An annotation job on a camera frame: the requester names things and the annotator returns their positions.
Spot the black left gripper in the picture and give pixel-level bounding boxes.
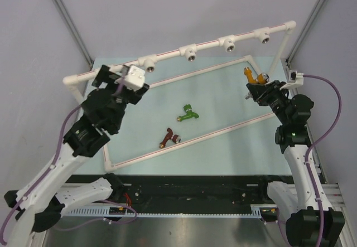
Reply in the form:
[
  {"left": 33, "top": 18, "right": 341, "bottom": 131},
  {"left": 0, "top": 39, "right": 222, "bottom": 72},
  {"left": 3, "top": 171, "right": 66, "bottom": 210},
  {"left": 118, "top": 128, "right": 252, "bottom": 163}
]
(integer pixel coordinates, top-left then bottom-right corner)
[{"left": 94, "top": 65, "right": 143, "bottom": 130}]

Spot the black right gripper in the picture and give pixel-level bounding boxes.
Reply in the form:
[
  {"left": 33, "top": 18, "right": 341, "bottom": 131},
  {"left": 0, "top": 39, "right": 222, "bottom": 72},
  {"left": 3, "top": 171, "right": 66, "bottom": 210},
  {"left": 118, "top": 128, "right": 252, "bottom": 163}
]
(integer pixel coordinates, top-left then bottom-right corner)
[{"left": 247, "top": 80, "right": 290, "bottom": 125}]

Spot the yellow water faucet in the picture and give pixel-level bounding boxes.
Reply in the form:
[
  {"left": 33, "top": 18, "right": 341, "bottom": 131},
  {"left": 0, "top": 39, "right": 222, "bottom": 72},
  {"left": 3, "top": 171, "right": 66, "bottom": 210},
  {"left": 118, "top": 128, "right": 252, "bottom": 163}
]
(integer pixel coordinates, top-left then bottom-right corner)
[{"left": 244, "top": 67, "right": 269, "bottom": 85}]

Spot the white PVC pipe frame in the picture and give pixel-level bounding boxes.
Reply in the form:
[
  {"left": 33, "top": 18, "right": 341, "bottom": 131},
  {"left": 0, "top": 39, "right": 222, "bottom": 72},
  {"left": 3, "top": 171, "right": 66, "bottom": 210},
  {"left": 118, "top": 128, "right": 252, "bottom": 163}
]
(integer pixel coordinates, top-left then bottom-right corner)
[{"left": 62, "top": 20, "right": 297, "bottom": 173}]

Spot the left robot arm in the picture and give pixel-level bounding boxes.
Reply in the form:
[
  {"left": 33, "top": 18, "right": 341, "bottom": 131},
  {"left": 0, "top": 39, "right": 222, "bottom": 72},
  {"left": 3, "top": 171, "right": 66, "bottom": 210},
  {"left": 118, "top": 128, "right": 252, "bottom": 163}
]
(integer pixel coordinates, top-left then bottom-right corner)
[{"left": 4, "top": 65, "right": 149, "bottom": 233}]

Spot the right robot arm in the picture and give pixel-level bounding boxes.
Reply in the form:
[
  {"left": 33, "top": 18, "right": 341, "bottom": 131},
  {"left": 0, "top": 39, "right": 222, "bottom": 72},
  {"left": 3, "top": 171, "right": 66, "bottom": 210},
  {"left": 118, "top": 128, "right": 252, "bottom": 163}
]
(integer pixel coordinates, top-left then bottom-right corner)
[{"left": 246, "top": 80, "right": 345, "bottom": 246}]

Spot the green water faucet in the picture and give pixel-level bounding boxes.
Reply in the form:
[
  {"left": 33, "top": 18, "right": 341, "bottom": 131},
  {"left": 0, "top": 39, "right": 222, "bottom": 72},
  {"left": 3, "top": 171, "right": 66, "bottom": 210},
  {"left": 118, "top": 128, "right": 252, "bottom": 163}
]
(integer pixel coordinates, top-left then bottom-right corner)
[{"left": 176, "top": 104, "right": 199, "bottom": 122}]

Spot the dark red water faucet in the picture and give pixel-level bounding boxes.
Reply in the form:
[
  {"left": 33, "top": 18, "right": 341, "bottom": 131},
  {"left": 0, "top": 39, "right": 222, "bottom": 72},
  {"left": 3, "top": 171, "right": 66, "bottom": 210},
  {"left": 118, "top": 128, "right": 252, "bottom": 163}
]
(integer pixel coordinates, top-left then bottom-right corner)
[{"left": 159, "top": 128, "right": 181, "bottom": 149}]

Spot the light blue table mat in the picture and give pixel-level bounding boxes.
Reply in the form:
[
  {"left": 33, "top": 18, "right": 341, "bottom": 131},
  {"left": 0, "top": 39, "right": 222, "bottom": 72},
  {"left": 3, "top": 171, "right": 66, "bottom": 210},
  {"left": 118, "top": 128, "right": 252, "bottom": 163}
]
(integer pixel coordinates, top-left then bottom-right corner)
[{"left": 62, "top": 56, "right": 321, "bottom": 177}]

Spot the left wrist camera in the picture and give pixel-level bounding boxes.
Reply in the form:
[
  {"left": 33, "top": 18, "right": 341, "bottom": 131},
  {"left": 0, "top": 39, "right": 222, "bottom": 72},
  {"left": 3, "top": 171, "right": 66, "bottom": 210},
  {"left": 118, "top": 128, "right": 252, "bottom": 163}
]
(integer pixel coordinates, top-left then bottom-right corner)
[{"left": 119, "top": 65, "right": 145, "bottom": 91}]

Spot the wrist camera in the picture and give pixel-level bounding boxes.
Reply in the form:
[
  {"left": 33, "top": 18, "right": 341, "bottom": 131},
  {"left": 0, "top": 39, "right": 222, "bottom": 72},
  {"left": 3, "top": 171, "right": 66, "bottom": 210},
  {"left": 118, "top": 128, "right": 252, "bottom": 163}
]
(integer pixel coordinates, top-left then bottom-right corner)
[
  {"left": 280, "top": 70, "right": 304, "bottom": 90},
  {"left": 119, "top": 65, "right": 145, "bottom": 91}
]

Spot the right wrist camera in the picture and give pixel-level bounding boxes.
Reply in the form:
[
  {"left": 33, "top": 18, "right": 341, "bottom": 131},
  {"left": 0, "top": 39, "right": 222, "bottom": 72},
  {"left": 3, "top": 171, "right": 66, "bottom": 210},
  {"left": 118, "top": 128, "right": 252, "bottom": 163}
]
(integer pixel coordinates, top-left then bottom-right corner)
[{"left": 280, "top": 70, "right": 304, "bottom": 90}]

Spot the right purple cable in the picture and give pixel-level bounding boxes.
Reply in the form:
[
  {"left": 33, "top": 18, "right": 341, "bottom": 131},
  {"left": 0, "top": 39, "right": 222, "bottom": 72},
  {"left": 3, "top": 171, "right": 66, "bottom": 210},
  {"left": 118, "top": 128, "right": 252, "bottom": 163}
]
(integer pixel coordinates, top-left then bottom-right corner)
[{"left": 302, "top": 74, "right": 342, "bottom": 214}]

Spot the purple cable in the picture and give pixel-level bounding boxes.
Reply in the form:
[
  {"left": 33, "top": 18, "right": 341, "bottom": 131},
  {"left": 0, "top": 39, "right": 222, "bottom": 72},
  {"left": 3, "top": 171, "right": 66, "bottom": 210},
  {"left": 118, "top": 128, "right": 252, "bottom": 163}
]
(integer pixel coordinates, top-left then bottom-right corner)
[
  {"left": 302, "top": 74, "right": 342, "bottom": 214},
  {"left": 0, "top": 85, "right": 126, "bottom": 242}
]

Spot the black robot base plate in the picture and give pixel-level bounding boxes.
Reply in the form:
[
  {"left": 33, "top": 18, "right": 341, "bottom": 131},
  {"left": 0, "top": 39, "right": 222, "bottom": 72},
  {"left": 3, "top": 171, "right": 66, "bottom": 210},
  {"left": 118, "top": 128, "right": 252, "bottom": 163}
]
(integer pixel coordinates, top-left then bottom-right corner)
[{"left": 57, "top": 174, "right": 282, "bottom": 214}]

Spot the aluminium frame post right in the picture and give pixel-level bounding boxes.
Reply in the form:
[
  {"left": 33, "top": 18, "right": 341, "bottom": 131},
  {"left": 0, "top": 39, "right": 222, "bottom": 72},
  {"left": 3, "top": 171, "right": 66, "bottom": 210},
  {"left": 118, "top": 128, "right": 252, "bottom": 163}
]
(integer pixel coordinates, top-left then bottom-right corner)
[{"left": 285, "top": 0, "right": 328, "bottom": 65}]

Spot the aluminium frame post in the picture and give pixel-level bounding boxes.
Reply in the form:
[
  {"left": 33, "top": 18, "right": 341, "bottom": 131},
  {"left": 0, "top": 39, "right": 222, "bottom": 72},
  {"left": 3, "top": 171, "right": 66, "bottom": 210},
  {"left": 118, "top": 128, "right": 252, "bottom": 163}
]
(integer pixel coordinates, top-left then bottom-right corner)
[
  {"left": 52, "top": 0, "right": 94, "bottom": 67},
  {"left": 285, "top": 0, "right": 328, "bottom": 65}
]

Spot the aluminium frame post left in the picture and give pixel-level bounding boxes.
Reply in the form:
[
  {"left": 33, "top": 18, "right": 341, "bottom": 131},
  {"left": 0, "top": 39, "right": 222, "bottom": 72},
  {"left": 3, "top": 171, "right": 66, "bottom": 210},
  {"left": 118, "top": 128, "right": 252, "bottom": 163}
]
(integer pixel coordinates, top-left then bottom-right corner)
[{"left": 52, "top": 0, "right": 94, "bottom": 67}]

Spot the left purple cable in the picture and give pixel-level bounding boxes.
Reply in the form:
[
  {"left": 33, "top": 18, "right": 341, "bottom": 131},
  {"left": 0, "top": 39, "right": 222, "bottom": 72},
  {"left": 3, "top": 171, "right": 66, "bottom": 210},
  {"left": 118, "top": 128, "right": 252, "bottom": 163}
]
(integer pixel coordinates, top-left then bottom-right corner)
[{"left": 0, "top": 85, "right": 126, "bottom": 242}]

